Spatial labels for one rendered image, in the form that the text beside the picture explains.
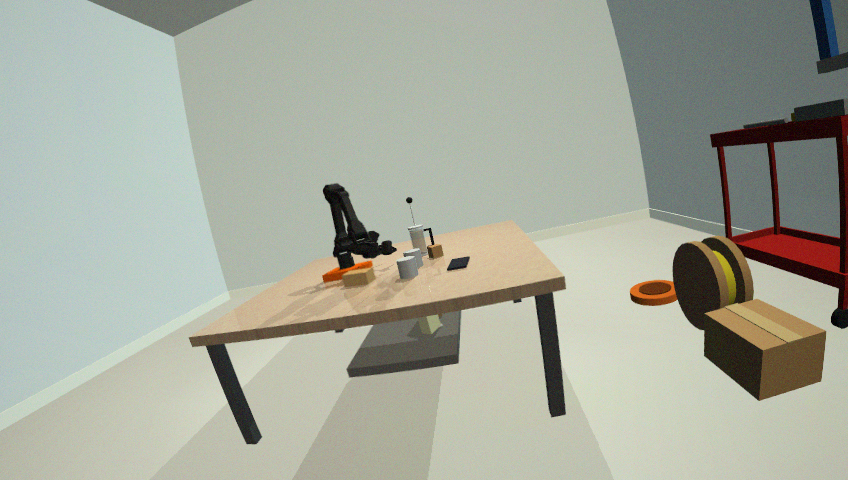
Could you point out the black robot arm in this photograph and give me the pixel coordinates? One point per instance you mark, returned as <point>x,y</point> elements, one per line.
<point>338,199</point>

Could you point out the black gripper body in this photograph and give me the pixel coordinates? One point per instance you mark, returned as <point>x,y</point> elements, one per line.
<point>385,247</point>

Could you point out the grey cylinder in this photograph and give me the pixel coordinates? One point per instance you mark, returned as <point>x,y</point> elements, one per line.
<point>407,267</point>
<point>417,253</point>

